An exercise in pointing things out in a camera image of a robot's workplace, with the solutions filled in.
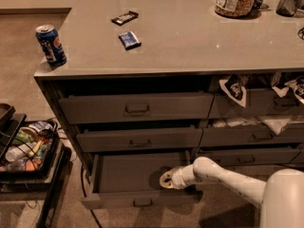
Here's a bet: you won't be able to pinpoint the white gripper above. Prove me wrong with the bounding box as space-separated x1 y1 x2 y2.
160 165 197 189

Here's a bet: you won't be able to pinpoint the grey drawer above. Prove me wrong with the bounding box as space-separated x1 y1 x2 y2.
200 124 304 147
82 151 203 209
209 88 304 119
58 92 213 124
197 147 301 166
76 126 202 152

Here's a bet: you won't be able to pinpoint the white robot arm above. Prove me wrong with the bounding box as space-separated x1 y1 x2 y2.
160 157 304 228

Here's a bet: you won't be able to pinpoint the grey drawer cabinet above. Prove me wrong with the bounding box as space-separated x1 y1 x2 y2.
35 0 303 170

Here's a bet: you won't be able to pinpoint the clear plastic bags in drawer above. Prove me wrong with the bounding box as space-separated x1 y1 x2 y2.
211 115 304 136

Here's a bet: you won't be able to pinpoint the black white chip bag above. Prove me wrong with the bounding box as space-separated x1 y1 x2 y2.
273 76 304 104
219 75 246 107

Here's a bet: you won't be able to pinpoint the black tray of snacks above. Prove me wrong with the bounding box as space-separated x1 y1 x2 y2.
0 120 59 178

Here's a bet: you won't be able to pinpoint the blue snack packet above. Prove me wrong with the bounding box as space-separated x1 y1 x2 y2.
119 31 142 50

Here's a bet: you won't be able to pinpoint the black candy bar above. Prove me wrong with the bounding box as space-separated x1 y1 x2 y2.
111 10 139 26

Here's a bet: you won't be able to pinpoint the blue soda can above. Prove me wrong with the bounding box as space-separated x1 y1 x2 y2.
35 24 67 67

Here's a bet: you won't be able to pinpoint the dark glass pitcher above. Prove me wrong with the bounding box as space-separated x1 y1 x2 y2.
275 0 302 17

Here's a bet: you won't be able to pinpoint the black floor cable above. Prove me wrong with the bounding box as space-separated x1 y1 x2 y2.
79 163 105 228

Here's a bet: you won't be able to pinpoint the black cart frame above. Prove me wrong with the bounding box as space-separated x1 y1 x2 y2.
0 104 71 228

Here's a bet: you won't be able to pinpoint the black wire object on counter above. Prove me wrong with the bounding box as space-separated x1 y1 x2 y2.
297 28 304 40

